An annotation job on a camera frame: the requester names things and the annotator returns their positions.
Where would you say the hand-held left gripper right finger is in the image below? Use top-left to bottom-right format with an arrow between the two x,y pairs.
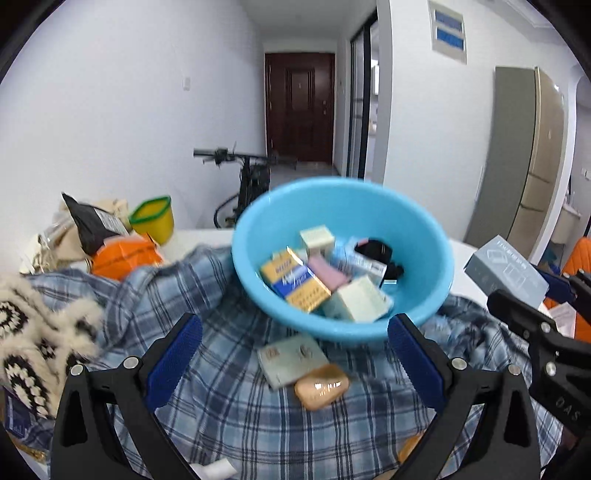
387,314 -> 541,480

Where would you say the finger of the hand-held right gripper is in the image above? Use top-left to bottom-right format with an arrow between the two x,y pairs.
487,290 -> 591,435
538,270 -> 591,319

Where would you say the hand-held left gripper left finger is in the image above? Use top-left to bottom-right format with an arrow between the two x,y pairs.
50,313 -> 204,480

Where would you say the grey cardboard box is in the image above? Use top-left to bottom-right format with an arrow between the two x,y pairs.
464,234 -> 550,311

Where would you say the black plush toy pink paw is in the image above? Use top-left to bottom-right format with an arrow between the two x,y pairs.
353,237 -> 406,281

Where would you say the pink plastic cup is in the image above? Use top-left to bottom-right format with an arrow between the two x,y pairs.
306,255 -> 355,291

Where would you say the gold and blue cigarette pack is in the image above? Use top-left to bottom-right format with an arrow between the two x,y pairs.
260,248 -> 332,313

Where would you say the blue plastic basin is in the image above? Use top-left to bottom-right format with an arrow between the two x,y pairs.
231,178 -> 455,344

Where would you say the orange chair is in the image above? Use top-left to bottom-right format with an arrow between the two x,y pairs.
542,237 -> 591,344

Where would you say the blue plaid shirt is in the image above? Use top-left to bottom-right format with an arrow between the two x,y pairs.
18,247 -> 566,480

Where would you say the amber translucent soap box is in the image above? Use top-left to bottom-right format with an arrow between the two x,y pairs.
294,364 -> 350,411

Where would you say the small blue white box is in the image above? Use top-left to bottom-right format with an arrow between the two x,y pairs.
332,236 -> 389,287

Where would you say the white plastic bottle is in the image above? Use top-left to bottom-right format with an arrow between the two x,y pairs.
191,459 -> 236,480

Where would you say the orange packet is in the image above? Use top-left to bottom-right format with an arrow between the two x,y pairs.
91,233 -> 164,282

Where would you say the pale green wrapped packet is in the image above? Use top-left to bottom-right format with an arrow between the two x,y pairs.
257,333 -> 330,391

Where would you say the gold grey refrigerator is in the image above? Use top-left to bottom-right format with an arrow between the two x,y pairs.
463,65 -> 573,264

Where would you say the yellow cup green rim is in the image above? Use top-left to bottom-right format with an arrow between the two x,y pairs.
128,195 -> 175,245

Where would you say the black white crochet fur garment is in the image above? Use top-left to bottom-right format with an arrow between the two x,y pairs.
0,272 -> 105,418

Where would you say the small cream box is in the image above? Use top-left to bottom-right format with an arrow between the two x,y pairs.
299,224 -> 335,254

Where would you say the dark blue box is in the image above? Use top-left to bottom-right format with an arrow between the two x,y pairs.
2,387 -> 38,439

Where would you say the black snack bag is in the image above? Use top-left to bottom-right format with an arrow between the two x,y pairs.
61,192 -> 132,257

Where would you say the gold yellow packet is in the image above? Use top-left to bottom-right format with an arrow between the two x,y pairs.
16,440 -> 49,464

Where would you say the beige fabric bag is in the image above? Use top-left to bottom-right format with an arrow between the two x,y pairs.
37,198 -> 130,268

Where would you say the black bicycle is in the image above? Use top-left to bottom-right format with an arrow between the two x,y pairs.
193,147 -> 298,229

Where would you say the black framed glass door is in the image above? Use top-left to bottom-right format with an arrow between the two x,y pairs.
348,9 -> 379,181

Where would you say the dark brown door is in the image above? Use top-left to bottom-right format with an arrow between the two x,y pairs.
264,52 -> 336,164

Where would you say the white wall electrical panel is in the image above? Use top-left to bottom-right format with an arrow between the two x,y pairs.
427,0 -> 468,64

